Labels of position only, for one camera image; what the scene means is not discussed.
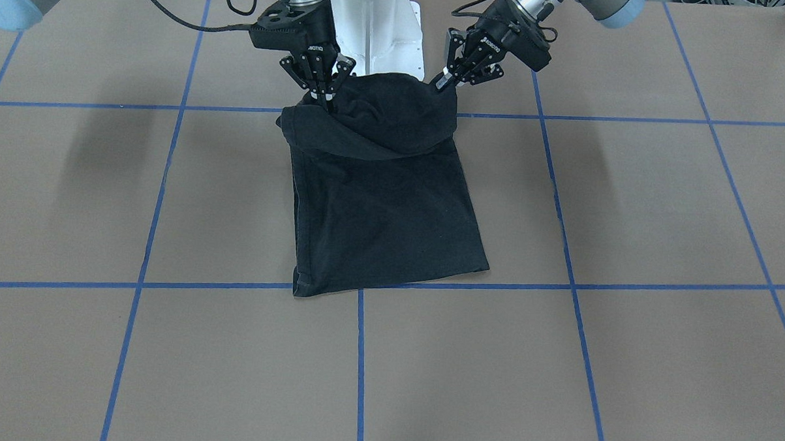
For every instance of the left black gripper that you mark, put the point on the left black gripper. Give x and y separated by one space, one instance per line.
505 41

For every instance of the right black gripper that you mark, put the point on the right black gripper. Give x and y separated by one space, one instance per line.
318 36

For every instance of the black graphic t-shirt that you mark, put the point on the black graphic t-shirt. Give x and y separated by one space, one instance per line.
380 196

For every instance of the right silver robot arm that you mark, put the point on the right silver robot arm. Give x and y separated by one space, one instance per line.
19 15

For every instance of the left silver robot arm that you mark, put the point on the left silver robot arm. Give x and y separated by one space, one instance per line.
611 14

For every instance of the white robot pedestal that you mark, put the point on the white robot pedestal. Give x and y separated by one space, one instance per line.
381 36

